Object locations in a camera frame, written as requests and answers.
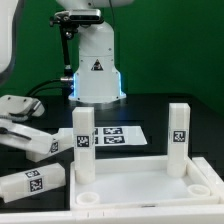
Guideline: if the white paper with markers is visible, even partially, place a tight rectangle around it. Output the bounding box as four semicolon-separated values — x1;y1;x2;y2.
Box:
95;126;147;146

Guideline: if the black camera stand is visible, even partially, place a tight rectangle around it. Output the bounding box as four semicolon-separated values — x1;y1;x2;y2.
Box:
49;9;104;77

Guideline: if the white desk top panel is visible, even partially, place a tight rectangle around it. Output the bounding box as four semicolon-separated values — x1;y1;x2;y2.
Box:
70;156;222;210

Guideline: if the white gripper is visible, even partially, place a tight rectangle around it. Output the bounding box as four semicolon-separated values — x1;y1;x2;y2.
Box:
0;119;53;154

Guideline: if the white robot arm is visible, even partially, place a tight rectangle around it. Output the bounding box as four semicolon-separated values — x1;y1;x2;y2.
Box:
0;0;134;154

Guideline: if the white obstacle bar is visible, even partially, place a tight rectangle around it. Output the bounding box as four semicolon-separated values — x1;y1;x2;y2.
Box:
193;157;224;205
0;205;224;224

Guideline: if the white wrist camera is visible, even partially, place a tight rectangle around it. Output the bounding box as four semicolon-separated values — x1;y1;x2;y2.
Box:
0;95;45;117

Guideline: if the white front obstacle bar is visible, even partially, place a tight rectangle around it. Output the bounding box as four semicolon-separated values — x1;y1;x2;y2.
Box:
0;205;224;224

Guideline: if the white right obstacle bar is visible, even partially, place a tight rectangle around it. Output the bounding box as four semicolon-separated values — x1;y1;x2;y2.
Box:
193;157;224;205

